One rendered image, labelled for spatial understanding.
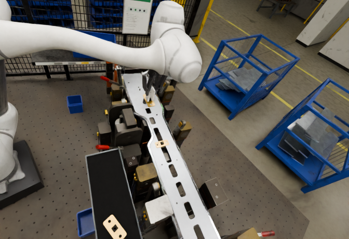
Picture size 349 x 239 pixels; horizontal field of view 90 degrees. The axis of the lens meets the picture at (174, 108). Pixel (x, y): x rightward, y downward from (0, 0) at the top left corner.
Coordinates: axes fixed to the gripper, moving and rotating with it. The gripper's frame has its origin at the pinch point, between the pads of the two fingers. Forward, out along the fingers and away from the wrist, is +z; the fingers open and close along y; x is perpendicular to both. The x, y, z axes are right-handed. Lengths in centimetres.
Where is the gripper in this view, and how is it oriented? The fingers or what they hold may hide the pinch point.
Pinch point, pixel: (150, 94)
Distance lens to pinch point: 86.1
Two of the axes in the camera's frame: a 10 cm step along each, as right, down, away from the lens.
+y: 8.6, -1.7, 4.8
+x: -4.3, -7.4, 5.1
